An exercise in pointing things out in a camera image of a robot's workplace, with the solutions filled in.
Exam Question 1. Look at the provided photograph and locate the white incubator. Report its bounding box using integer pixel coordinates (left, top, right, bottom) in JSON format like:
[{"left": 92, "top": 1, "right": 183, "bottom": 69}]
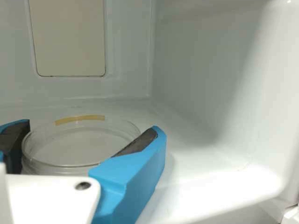
[{"left": 0, "top": 0, "right": 299, "bottom": 224}]

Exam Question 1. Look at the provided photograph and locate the petri dish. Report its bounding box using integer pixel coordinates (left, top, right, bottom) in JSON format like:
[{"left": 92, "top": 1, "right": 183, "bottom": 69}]
[{"left": 21, "top": 113, "right": 142, "bottom": 176}]

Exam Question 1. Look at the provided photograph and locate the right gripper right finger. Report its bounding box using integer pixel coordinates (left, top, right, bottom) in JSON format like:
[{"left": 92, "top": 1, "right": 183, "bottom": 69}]
[{"left": 88, "top": 125, "right": 168, "bottom": 224}]

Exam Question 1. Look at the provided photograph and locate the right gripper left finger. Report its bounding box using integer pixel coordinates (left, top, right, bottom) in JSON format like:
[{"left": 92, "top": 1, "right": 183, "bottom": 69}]
[{"left": 0, "top": 119, "right": 31, "bottom": 175}]

